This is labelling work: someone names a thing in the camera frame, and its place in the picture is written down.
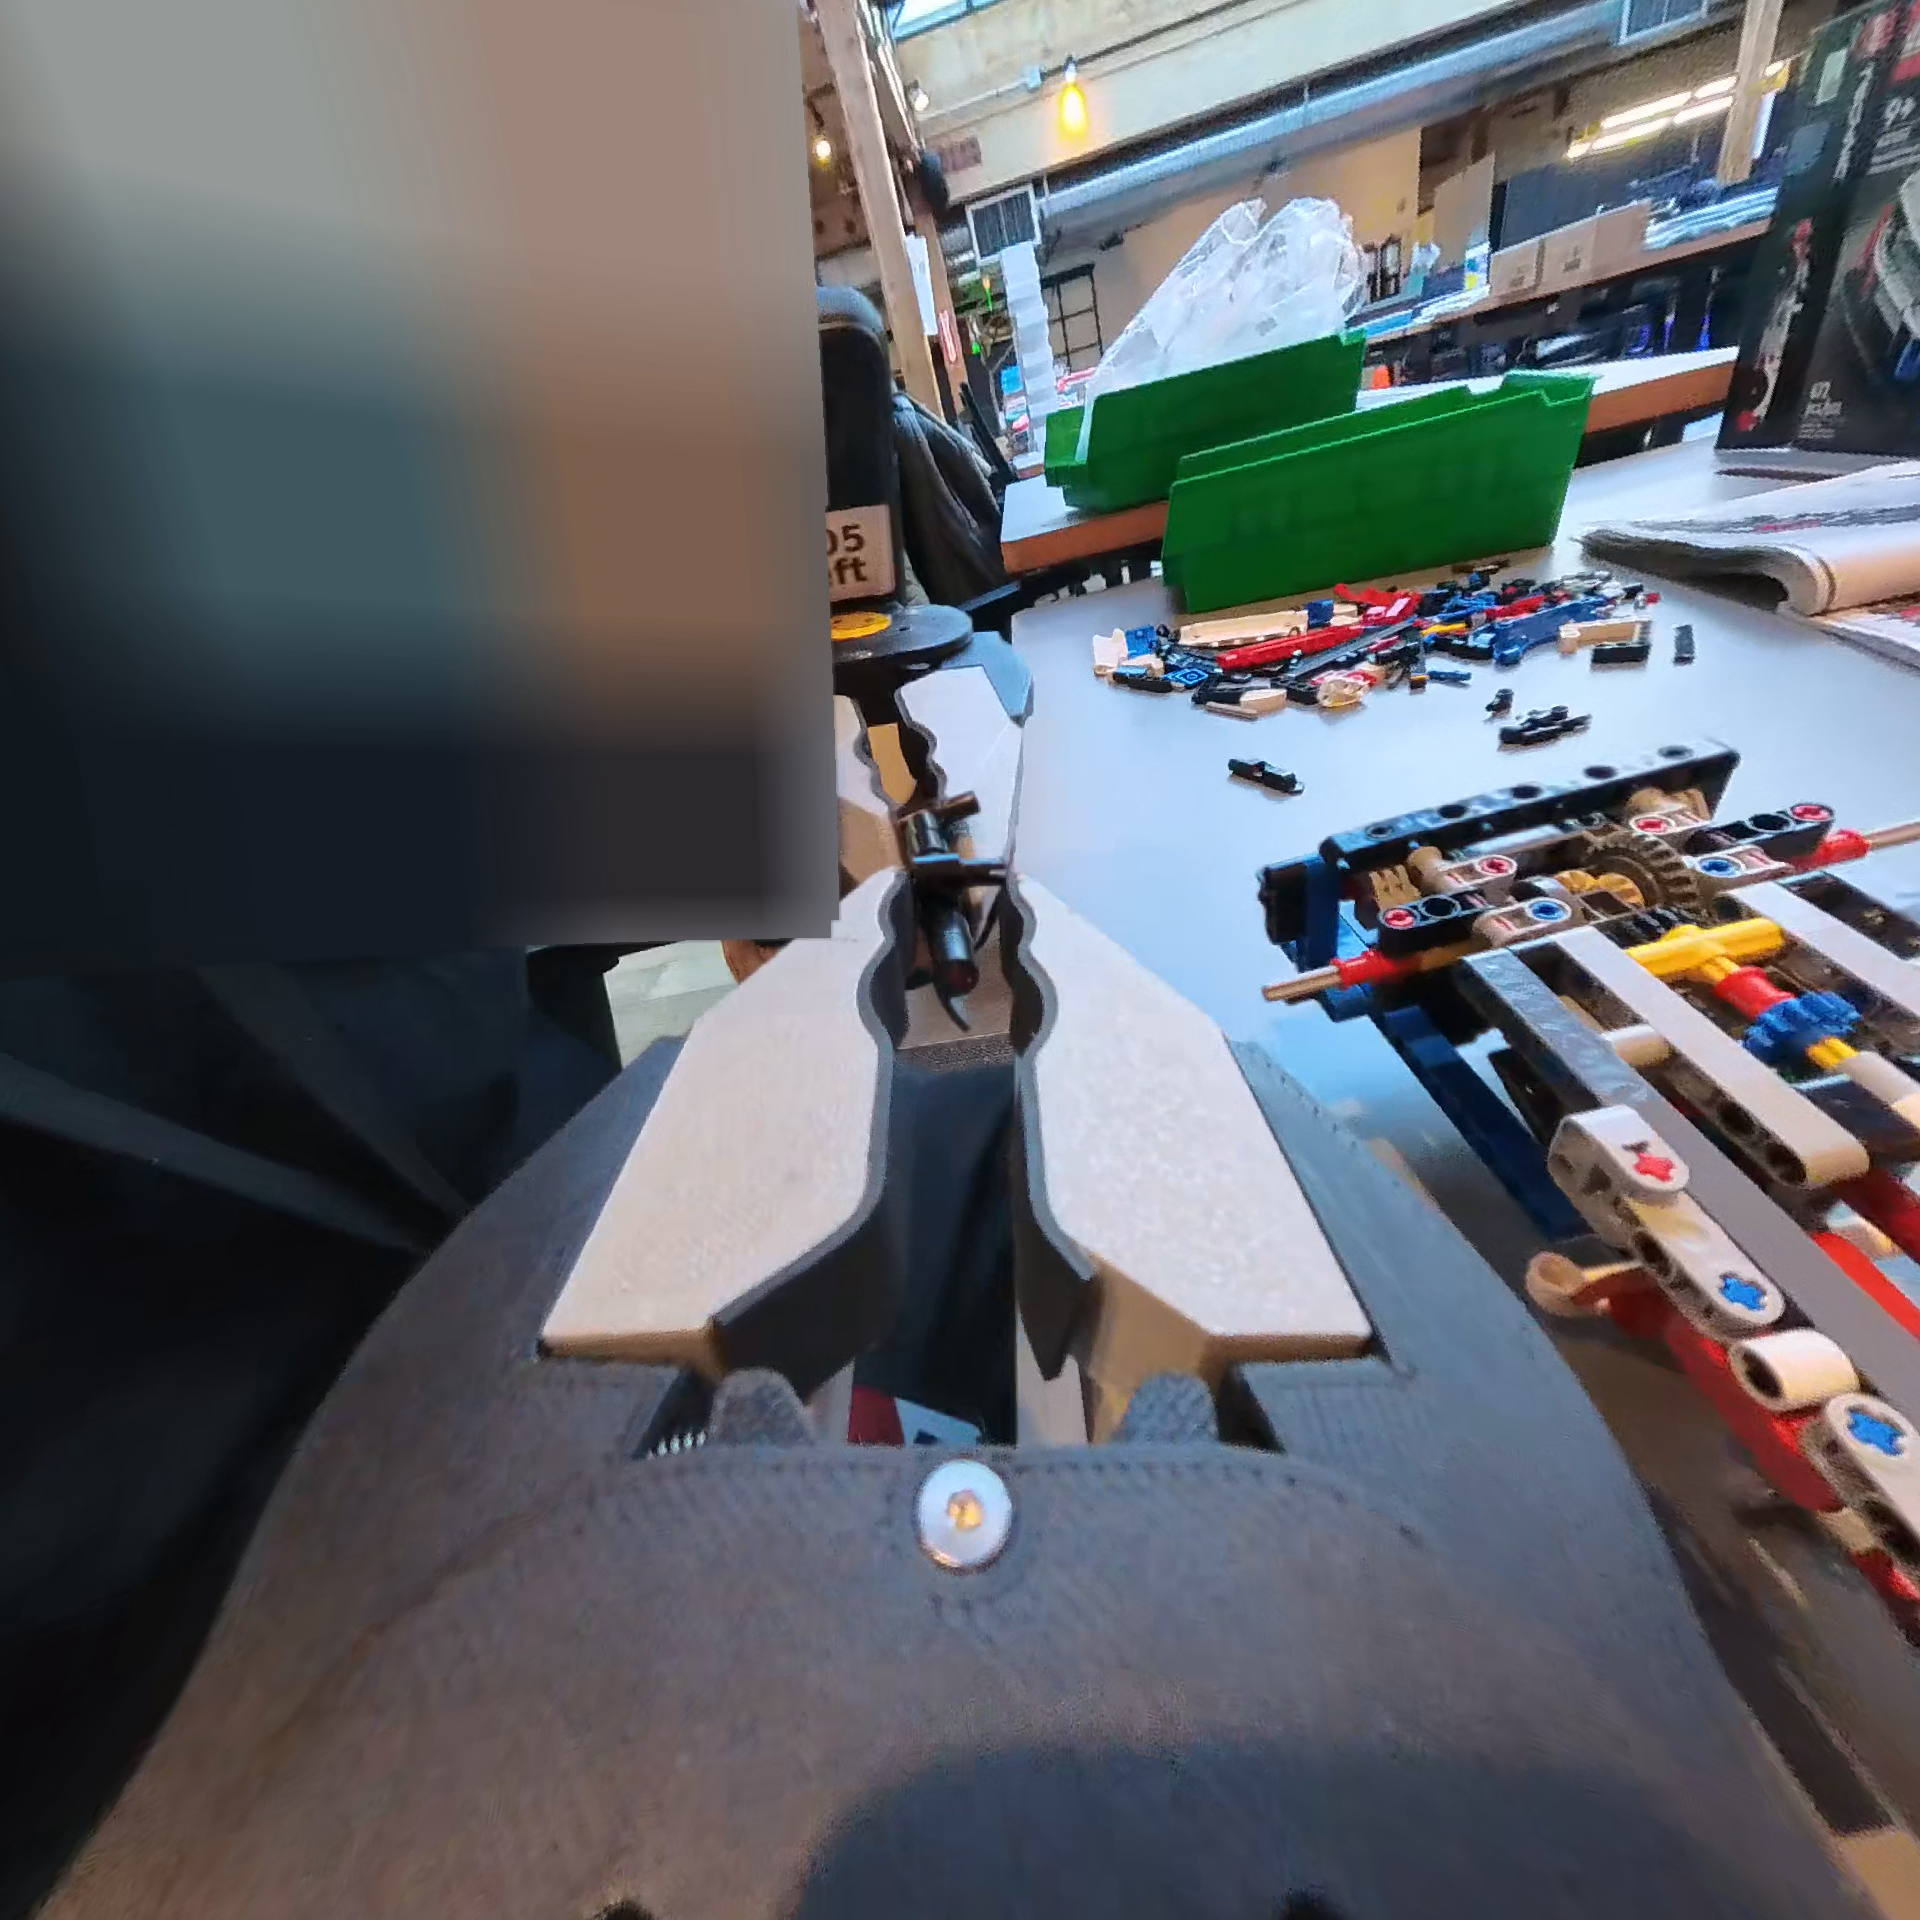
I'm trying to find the black toy set box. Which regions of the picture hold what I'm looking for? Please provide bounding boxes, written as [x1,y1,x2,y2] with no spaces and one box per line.
[1718,0,1920,450]

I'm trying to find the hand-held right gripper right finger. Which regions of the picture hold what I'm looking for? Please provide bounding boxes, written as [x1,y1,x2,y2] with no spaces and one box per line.
[1000,879,1375,1405]

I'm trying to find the person's dark clothed body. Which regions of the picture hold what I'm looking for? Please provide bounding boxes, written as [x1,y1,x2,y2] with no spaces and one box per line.
[0,944,723,1920]

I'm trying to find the small black brick part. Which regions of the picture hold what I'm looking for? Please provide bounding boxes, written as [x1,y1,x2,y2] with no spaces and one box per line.
[892,795,1008,1001]

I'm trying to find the toy brick car chassis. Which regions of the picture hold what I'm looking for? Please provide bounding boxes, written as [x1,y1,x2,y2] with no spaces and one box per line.
[1259,736,1920,1608]

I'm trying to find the clear plastic bag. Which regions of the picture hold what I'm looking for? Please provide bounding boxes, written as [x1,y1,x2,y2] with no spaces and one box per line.
[1083,199,1371,410]

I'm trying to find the slanted wooden beam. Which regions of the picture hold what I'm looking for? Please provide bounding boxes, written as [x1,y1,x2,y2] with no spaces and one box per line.
[817,0,952,410]

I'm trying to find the background table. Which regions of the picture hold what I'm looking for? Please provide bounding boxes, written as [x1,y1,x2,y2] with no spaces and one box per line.
[1000,347,1742,577]

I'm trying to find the pile of loose toy bricks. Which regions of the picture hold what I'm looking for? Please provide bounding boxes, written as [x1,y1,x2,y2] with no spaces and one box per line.
[1092,568,1658,714]

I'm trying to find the background shelves with boxes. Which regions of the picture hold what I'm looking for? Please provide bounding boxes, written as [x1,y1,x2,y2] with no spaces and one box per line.
[1349,151,1804,329]

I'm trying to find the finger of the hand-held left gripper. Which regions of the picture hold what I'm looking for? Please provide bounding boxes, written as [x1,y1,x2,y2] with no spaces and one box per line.
[833,702,943,905]
[898,665,1035,887]

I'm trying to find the open instruction booklet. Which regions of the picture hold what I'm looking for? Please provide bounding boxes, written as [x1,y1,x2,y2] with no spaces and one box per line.
[1582,462,1920,673]

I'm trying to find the green storage bin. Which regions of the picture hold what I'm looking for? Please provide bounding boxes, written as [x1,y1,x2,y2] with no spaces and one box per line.
[1164,372,1593,614]
[1042,334,1370,514]

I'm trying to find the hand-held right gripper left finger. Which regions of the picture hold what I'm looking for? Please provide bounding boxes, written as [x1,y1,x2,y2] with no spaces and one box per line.
[540,870,917,1400]

